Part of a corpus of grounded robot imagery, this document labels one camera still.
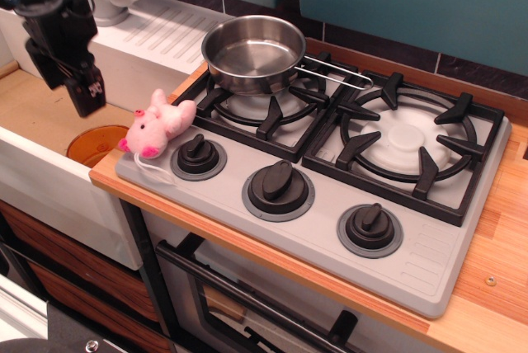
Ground black burner grate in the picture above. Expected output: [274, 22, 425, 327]
[172, 52, 359, 162]
[302, 71, 510, 227]

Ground grey toy stove top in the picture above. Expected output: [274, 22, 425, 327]
[114, 54, 512, 320]

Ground stainless steel pan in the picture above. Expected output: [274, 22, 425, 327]
[201, 15, 374, 96]

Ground orange plastic bowl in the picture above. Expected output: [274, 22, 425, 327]
[66, 125, 128, 167]

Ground black right burner grate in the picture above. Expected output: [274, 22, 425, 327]
[302, 71, 510, 227]

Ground wooden drawer fronts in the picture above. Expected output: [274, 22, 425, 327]
[1, 203, 174, 352]

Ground black stove knob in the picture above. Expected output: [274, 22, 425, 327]
[170, 134, 228, 181]
[242, 160, 315, 223]
[337, 203, 403, 259]

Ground toy oven door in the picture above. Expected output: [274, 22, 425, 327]
[144, 213, 435, 352]

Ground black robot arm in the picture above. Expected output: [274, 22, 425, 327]
[1, 0, 106, 118]

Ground black middle stove knob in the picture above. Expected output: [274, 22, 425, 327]
[242, 160, 315, 223]

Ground black right stove knob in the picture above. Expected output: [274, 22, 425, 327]
[337, 203, 403, 259]

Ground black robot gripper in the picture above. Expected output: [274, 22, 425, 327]
[16, 0, 106, 118]

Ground black oven door handle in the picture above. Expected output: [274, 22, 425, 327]
[155, 233, 357, 352]

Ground black left stove knob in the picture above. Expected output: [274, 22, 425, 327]
[170, 134, 228, 181]

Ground pink stuffed pig toy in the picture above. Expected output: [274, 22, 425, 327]
[118, 89, 197, 184]

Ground black left burner grate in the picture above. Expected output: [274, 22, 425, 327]
[172, 52, 359, 162]

